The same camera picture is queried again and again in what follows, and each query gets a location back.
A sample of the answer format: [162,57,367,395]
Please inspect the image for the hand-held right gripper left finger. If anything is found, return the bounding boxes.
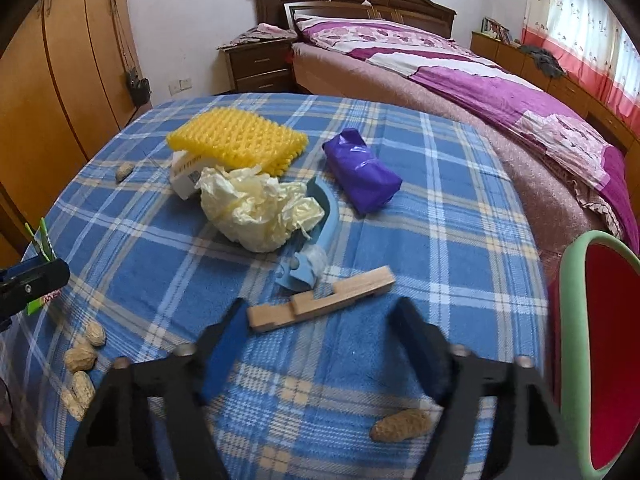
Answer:
[60,297,248,480]

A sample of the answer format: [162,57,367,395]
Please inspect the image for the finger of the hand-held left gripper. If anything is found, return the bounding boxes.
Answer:
[0,261,36,283]
[0,258,71,311]

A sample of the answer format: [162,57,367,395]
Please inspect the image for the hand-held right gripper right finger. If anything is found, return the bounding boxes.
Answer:
[390,296,583,480]

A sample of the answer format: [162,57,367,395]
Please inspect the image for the green snack packet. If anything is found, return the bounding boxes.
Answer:
[24,217,63,316]

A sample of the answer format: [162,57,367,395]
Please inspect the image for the notched wooden block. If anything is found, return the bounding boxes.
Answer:
[246,266,396,333]

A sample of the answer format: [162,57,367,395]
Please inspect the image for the cream plastic bag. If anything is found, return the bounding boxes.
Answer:
[195,165,326,253]

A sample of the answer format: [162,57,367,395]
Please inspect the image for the blue curved plastic piece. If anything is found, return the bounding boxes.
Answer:
[274,176,341,293]

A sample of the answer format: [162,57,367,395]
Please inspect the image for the white box with barcode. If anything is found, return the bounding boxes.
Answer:
[169,150,221,200]

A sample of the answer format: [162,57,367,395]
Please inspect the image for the red bucket with green rim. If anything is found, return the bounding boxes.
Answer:
[557,230,640,480]

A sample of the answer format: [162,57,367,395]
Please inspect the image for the wooden wardrobe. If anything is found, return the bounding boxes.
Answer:
[0,0,151,256]

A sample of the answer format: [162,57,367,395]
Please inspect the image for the purple plastic bag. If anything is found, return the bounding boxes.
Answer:
[322,128,403,216]

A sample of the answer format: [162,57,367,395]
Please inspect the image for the black hanging bag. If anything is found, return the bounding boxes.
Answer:
[125,72,152,107]

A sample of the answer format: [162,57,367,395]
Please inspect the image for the large yellow foam net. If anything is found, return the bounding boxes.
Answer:
[166,107,308,178]

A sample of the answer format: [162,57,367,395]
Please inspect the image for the pink covered mattress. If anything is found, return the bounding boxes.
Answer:
[290,42,621,281]

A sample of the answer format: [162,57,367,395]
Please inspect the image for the bed with purple cover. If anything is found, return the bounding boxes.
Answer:
[292,15,640,251]

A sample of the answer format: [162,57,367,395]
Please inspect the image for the dark wooden nightstand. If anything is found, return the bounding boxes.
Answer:
[217,35,298,93]

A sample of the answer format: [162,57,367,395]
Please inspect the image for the long wooden cabinet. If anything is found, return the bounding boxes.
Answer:
[470,30,640,153]

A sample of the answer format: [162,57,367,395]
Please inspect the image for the grey clothes pile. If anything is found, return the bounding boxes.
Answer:
[517,45,568,78]

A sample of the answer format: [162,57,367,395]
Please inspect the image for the patterned cloth on nightstand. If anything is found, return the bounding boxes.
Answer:
[227,22,298,46]

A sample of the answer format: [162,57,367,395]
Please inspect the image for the row of books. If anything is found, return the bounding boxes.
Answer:
[481,16,513,45]

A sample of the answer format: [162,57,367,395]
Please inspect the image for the dark wooden headboard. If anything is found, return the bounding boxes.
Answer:
[251,0,458,43]

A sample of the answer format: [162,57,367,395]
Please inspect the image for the cream and pink curtains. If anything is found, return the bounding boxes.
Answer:
[520,0,640,101]

